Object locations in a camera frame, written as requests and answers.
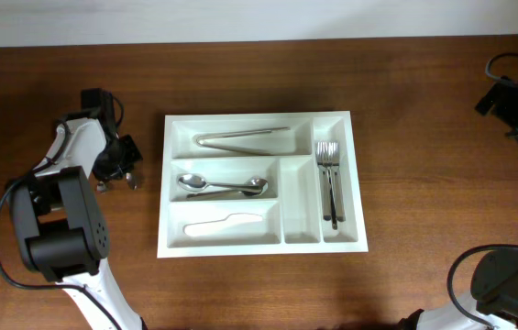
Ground small steel teaspoon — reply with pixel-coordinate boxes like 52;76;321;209
125;172;138;191

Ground small thin teaspoon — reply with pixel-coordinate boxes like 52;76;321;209
95;181;110;193

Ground large steel spoon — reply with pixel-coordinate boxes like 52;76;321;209
185;177;268;200
176;172;265;193

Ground steel tongs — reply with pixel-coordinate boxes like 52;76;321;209
193;126;291;156

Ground steel fork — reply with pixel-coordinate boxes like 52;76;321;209
327;141;346;222
315;141;333;221

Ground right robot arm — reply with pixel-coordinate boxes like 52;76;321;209
397;76;518;330

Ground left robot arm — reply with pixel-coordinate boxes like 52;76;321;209
0;88;146;329

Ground white cutlery tray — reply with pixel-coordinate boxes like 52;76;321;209
157;111;368;258

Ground right black cable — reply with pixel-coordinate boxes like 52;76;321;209
446;51;518;330

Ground black cable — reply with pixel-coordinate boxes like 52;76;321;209
0;91;127;330
446;51;518;330

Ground left black cable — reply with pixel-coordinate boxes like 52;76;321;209
0;91;127;330

